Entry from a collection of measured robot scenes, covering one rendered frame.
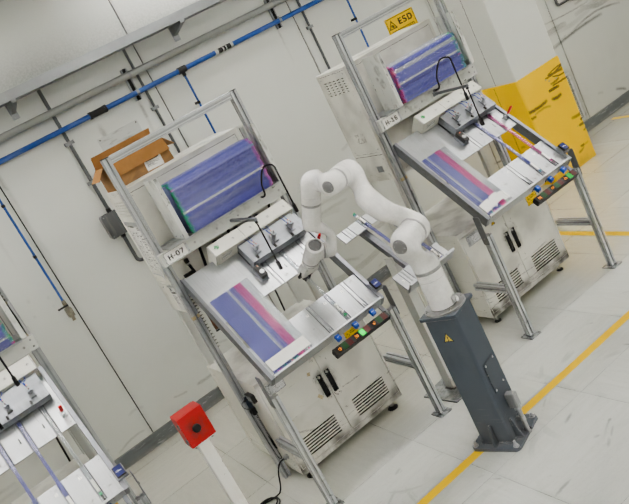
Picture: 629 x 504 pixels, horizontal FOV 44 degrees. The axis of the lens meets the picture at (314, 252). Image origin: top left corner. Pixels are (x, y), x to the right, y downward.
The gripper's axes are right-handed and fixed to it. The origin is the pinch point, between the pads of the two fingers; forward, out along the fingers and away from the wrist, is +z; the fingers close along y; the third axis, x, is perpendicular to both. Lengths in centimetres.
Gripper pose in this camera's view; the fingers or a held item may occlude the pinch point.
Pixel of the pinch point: (306, 276)
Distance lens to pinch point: 380.4
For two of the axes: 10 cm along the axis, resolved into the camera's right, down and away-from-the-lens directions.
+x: 6.3, 7.1, -3.0
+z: -1.3, 4.8, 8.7
